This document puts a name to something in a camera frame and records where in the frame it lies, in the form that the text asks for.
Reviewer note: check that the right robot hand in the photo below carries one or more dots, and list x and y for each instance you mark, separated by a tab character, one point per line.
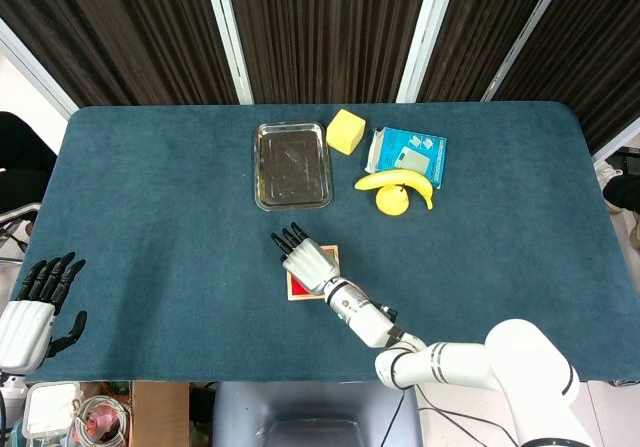
310	264

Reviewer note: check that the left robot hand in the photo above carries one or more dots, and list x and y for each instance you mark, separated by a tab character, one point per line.
27	327

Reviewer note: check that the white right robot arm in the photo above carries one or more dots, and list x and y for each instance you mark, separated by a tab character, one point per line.
450	362

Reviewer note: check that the orange tangram triangle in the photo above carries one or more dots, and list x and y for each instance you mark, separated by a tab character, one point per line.
331	253

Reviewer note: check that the red tangram triangle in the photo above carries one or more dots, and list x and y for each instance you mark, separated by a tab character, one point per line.
300	287

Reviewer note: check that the white plastic box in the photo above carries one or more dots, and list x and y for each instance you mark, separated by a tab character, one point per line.
47	412

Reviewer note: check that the steel rectangular tray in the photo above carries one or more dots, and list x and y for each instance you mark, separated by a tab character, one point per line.
292	167

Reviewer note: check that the yellow toy pear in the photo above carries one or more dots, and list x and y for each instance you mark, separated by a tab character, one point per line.
392	204

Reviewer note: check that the yellow toy banana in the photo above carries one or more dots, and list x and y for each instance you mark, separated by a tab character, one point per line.
395	178

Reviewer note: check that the yellow foam cube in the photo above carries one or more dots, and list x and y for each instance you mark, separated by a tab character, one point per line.
345	132

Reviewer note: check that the blue cardboard product box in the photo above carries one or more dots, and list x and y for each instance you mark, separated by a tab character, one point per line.
420	152

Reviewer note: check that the brown cardboard box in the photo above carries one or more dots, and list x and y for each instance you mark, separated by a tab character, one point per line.
160	412

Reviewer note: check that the black chair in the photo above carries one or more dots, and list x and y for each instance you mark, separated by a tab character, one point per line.
20	162

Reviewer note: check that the teal table cloth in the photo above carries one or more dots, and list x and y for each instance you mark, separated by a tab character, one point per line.
150	192

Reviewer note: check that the dark brown curtain panel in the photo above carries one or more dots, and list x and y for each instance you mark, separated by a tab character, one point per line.
475	32
600	32
325	32
110	32

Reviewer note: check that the white sneaker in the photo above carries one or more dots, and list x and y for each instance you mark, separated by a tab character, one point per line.
609	169

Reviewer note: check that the black trouser leg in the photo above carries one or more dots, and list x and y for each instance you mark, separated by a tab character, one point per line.
625	192

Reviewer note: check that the wooden tangram puzzle board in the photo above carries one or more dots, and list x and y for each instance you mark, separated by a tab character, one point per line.
300	298

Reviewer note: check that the white metal rail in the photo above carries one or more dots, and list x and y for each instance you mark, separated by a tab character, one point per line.
40	72
427	32
617	139
530	32
227	32

